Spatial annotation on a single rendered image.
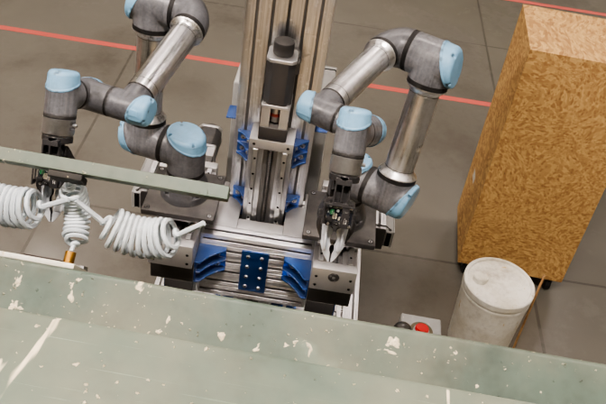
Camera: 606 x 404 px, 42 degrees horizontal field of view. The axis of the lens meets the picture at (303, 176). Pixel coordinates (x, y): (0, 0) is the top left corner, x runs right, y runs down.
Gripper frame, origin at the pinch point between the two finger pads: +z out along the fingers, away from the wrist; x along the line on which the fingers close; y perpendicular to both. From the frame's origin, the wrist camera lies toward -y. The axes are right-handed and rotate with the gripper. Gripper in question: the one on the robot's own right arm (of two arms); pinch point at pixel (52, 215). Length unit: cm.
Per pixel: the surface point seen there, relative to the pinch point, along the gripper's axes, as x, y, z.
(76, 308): 33, 91, -15
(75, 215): 26, 72, -21
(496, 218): 148, -168, 16
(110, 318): 38, 91, -14
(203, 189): 45, 76, -29
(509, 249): 158, -175, 31
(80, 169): 27, 75, -29
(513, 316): 152, -126, 47
